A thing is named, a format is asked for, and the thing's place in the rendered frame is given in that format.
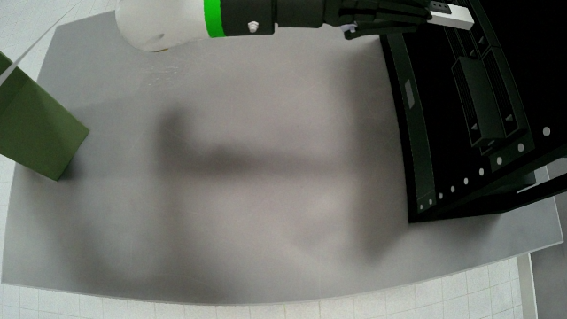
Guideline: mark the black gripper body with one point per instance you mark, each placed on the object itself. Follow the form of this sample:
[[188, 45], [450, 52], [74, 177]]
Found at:
[[311, 13]]

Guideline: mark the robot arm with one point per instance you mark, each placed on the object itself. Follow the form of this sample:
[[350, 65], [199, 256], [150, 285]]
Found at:
[[158, 25]]

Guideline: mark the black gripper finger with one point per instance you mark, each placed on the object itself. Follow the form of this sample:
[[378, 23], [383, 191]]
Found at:
[[390, 25], [427, 8]]

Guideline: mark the black server rack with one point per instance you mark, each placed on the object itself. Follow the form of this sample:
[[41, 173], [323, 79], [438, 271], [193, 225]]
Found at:
[[515, 74]]

